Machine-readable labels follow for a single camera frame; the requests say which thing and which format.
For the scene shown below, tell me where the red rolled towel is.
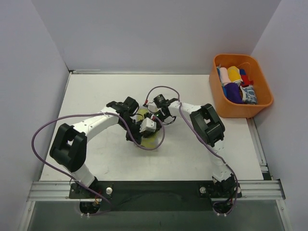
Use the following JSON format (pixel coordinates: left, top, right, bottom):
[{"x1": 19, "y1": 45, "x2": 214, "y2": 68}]
[{"x1": 241, "y1": 75, "x2": 254, "y2": 88}]

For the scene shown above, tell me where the aluminium frame rail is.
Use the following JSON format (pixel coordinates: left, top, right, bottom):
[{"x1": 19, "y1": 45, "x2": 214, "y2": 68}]
[{"x1": 27, "y1": 180, "x2": 285, "y2": 201}]

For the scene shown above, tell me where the purple rolled towel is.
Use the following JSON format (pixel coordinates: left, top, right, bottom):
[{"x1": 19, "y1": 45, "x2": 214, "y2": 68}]
[{"x1": 224, "y1": 83, "x2": 243, "y2": 104}]

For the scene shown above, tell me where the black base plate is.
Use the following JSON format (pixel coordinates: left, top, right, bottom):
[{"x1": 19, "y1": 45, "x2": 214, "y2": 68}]
[{"x1": 68, "y1": 180, "x2": 242, "y2": 214}]

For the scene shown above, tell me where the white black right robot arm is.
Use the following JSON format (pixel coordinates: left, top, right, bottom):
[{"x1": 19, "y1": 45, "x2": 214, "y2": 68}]
[{"x1": 153, "y1": 98, "x2": 241, "y2": 197}]

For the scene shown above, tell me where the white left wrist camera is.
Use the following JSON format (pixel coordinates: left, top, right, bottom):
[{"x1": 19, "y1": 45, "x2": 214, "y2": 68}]
[{"x1": 140, "y1": 117, "x2": 156, "y2": 133}]

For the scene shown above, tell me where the yellow green towel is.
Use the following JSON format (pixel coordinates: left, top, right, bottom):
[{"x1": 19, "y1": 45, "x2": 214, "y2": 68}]
[{"x1": 136, "y1": 109, "x2": 159, "y2": 149}]

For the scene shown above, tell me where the blue white patterned towel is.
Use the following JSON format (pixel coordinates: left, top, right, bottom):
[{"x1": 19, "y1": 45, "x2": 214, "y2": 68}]
[{"x1": 240, "y1": 85, "x2": 257, "y2": 104}]

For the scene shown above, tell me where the orange plastic basket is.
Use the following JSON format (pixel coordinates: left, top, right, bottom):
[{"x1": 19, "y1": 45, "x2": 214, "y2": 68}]
[{"x1": 209, "y1": 53, "x2": 274, "y2": 118}]

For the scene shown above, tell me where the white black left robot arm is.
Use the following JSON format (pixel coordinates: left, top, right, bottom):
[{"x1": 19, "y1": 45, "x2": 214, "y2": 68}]
[{"x1": 50, "y1": 97, "x2": 141, "y2": 198}]

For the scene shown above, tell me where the pink rolled towel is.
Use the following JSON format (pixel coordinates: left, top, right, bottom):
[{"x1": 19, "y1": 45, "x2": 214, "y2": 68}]
[{"x1": 219, "y1": 67, "x2": 231, "y2": 86}]

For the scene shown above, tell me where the yellow rolled towel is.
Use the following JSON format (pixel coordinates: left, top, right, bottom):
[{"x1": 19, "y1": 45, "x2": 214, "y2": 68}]
[{"x1": 227, "y1": 66, "x2": 242, "y2": 83}]

